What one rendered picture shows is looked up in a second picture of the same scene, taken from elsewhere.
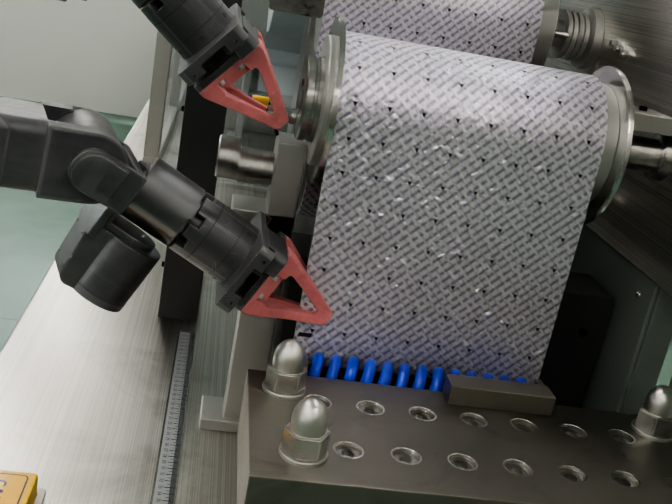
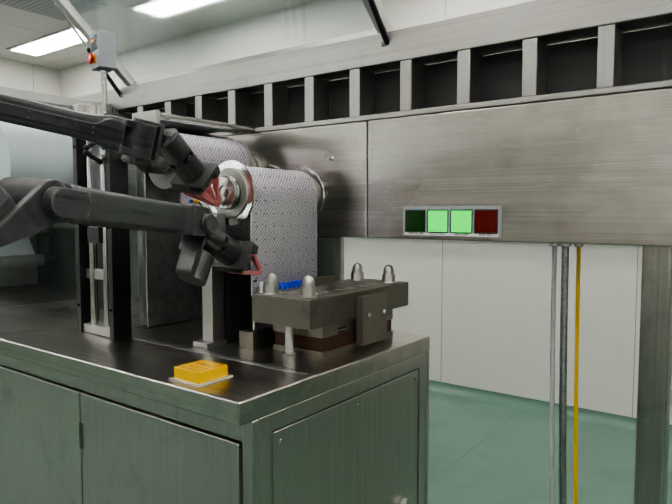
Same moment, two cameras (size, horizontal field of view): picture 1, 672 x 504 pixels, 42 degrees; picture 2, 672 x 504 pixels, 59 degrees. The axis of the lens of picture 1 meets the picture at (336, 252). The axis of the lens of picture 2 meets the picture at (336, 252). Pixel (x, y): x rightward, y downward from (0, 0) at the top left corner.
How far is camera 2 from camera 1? 0.91 m
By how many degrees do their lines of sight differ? 46
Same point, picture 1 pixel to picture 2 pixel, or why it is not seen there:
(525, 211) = (303, 217)
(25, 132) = (189, 209)
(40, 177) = (193, 226)
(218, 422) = (213, 343)
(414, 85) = (267, 178)
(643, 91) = not seen: hidden behind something
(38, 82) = not seen: outside the picture
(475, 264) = (295, 239)
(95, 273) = (201, 268)
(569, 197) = (312, 209)
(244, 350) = (215, 307)
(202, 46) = (200, 175)
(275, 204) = not seen: hidden behind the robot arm
